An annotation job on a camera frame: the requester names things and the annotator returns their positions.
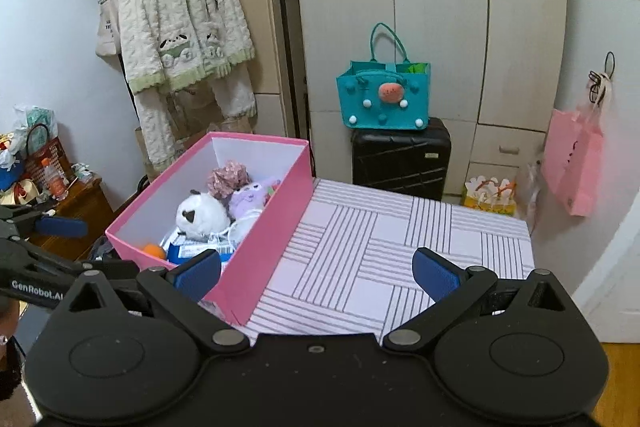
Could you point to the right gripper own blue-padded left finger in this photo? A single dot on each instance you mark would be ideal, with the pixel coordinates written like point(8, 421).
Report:
point(175, 296)

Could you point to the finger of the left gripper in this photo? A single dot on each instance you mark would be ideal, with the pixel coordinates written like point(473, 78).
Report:
point(121, 274)
point(25, 221)

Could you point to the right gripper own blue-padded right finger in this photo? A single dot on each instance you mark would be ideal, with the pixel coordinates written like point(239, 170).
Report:
point(457, 294)

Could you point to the blue wet wipes pack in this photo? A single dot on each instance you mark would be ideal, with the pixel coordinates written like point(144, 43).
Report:
point(181, 250)

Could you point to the orange ball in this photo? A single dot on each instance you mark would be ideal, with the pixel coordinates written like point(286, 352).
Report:
point(155, 251)

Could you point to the white brown cat plush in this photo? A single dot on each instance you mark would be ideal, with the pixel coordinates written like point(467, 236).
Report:
point(201, 216)

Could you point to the pink floral cloth pouch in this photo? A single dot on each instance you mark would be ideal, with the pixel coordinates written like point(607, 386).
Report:
point(225, 180)

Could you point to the purple Kuromi plush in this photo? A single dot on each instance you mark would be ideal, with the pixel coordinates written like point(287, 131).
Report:
point(249, 197)

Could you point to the white mesh bath sponge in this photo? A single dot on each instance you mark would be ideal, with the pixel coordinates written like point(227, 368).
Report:
point(231, 239)

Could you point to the red strawberry plush keychain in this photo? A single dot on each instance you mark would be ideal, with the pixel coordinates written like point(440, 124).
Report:
point(271, 189)

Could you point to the orange drink bottle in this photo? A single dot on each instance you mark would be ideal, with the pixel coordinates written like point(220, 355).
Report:
point(54, 181)

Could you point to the blue wrapped flower bouquet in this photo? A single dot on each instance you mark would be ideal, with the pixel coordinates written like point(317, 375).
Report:
point(11, 161)

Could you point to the wooden nightstand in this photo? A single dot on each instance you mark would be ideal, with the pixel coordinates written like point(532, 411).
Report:
point(87, 202)

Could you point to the red checkered gift bag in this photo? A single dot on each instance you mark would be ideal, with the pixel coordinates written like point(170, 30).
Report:
point(41, 145)

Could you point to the colourful gift bag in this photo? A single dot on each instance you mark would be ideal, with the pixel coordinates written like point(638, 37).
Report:
point(490, 194)

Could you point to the striped table cloth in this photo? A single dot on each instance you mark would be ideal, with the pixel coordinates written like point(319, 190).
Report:
point(348, 267)

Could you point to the black suitcase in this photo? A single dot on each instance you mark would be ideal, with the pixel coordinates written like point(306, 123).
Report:
point(413, 163)

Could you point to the pink storage box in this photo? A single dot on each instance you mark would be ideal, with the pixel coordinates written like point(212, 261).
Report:
point(152, 214)

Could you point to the pink paper bag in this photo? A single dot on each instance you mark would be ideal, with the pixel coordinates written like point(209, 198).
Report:
point(573, 159)

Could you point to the canvas tote bag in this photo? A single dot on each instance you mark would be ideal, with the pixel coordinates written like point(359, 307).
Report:
point(108, 35)

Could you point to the teal felt tote bag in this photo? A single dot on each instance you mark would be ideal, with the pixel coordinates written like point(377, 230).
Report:
point(388, 96)

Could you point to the cream fleece pants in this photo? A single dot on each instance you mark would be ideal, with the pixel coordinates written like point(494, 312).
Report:
point(168, 121)

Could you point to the cream knitted cardigan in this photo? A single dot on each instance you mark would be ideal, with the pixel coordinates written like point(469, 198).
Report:
point(212, 36)

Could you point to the beige wardrobe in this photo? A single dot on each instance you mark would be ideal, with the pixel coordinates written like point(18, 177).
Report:
point(495, 71)

